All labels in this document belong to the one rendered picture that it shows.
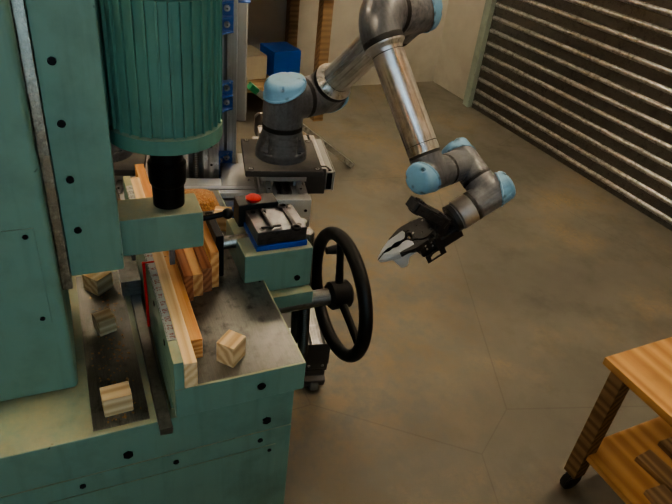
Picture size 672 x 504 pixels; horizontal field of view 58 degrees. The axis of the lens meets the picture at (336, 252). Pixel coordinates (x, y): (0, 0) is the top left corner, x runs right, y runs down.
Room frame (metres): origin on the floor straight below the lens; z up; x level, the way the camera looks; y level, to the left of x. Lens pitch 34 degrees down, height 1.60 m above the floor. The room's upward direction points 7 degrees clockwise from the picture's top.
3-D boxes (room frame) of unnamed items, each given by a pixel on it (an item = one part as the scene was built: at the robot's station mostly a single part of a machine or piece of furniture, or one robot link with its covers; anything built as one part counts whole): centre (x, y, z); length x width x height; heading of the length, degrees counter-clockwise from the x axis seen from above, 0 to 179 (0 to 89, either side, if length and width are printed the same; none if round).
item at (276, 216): (1.01, 0.13, 0.99); 0.13 x 0.11 x 0.06; 27
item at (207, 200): (1.18, 0.34, 0.91); 0.12 x 0.09 x 0.03; 117
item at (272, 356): (0.97, 0.21, 0.87); 0.61 x 0.30 x 0.06; 27
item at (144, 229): (0.87, 0.31, 1.03); 0.14 x 0.07 x 0.09; 117
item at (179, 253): (0.92, 0.29, 0.93); 0.18 x 0.02 x 0.06; 27
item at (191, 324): (0.98, 0.34, 0.92); 0.62 x 0.02 x 0.04; 27
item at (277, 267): (1.00, 0.13, 0.91); 0.15 x 0.14 x 0.09; 27
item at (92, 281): (0.97, 0.47, 0.82); 0.04 x 0.04 x 0.04; 66
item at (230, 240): (0.97, 0.20, 0.95); 0.09 x 0.07 x 0.09; 27
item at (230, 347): (0.71, 0.15, 0.92); 0.04 x 0.03 x 0.04; 159
